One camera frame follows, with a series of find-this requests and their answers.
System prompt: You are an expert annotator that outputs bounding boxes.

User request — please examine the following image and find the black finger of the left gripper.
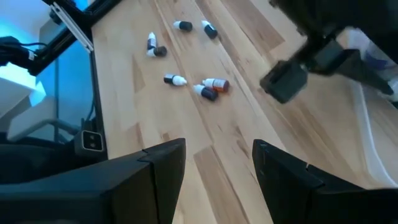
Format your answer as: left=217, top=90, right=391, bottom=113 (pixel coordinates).
left=260, top=27, right=394, bottom=105

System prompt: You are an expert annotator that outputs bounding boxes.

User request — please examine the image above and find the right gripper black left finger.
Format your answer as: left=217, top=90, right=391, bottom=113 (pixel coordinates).
left=0, top=138, right=187, bottom=224

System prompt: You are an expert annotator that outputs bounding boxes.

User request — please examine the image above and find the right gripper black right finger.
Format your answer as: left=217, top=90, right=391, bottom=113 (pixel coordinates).
left=252, top=139, right=398, bottom=224

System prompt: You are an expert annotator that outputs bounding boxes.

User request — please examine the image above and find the small orange food coloring bottle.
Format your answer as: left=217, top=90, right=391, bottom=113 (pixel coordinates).
left=201, top=77, right=231, bottom=94

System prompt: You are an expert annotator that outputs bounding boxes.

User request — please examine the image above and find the small dark food coloring bottle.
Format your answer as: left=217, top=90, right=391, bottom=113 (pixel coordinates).
left=172, top=20, right=194, bottom=33
left=146, top=31, right=157, bottom=52
left=163, top=73, right=188, bottom=87
left=146, top=45, right=169, bottom=58
left=192, top=84, right=220, bottom=103
left=200, top=19, right=219, bottom=40

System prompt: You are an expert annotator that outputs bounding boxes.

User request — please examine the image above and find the clear plastic container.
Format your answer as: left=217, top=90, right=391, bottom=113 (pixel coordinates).
left=341, top=26, right=398, bottom=189

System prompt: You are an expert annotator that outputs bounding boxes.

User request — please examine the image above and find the grey table-level camera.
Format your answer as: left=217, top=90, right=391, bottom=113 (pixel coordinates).
left=81, top=130, right=104, bottom=152

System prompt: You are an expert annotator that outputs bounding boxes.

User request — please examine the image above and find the black aluminium table frame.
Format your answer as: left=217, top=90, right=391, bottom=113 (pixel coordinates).
left=29, top=0, right=124, bottom=162

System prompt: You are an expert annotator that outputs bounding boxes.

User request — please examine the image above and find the black cable bundle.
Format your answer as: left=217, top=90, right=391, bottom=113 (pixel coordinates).
left=0, top=35, right=47, bottom=68

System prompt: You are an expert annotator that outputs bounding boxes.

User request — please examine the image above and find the white strip on frame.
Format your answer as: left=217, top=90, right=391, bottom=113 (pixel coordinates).
left=49, top=2, right=95, bottom=53

